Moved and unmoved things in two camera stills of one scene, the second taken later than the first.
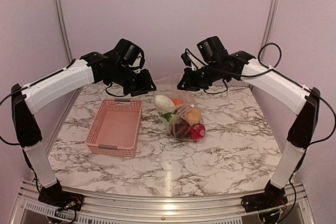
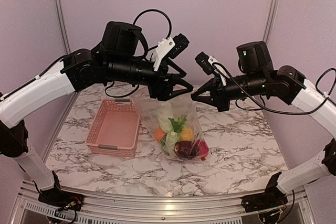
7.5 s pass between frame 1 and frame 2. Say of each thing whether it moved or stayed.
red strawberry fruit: moved
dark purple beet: moved
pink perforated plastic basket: stayed
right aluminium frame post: stayed
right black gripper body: moved
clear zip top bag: moved
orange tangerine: moved
